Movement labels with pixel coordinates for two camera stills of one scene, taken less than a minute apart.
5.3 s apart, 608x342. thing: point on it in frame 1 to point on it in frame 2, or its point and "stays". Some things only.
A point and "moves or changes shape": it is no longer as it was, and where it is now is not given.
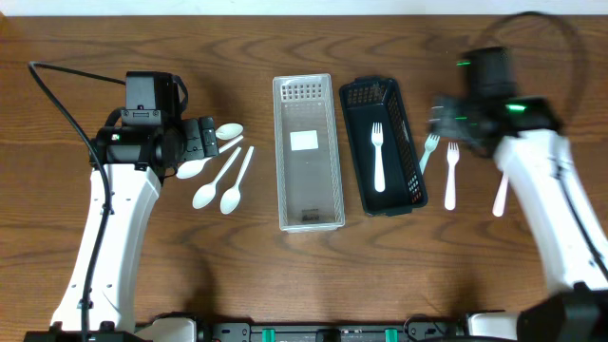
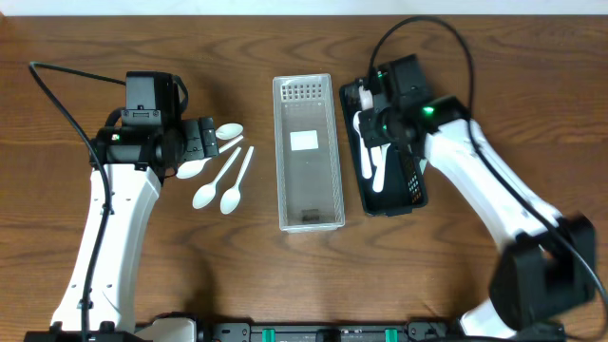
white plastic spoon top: x=228 y=131 stays
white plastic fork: x=452 y=156 to x=384 y=150
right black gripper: x=441 y=118 to x=370 y=138
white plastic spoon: x=231 y=199 stays
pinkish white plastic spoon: x=500 y=201 moves or changes shape
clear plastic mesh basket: x=309 y=180 stays
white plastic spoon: x=205 y=195 stays
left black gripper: x=205 y=138 stays
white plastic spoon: x=193 y=168 stays
